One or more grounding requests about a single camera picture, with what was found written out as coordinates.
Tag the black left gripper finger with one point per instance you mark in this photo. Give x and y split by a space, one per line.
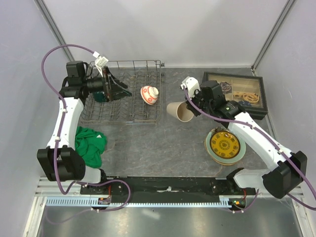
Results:
119 94
116 81

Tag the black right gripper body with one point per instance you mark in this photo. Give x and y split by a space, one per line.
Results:
198 99

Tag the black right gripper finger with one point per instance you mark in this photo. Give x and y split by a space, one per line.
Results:
195 112
188 105

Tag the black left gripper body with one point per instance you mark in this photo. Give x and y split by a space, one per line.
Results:
107 79

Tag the beige cup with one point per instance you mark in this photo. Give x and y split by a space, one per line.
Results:
179 111

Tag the yellow patterned plate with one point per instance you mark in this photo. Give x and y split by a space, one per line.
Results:
224 144

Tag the green flower plate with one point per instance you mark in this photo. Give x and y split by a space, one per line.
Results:
243 145

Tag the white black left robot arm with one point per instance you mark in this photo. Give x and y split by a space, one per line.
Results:
59 160

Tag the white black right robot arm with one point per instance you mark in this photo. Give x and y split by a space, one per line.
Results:
176 148

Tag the dark teal mug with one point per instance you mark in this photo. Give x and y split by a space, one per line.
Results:
100 97

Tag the white orange patterned bowl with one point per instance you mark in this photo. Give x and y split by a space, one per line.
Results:
149 94

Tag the black glass-lid display box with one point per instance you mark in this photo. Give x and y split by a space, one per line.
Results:
246 90

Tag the green cloth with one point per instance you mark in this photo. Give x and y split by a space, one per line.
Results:
90 145

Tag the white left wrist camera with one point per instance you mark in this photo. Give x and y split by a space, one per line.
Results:
100 62

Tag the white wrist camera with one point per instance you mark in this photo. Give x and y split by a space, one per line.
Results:
100 62
191 85

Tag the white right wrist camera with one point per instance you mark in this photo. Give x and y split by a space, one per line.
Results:
191 85

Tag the grey wire dish rack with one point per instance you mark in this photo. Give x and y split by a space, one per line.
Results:
129 110

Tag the slotted cable duct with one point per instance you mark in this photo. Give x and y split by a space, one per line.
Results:
223 202

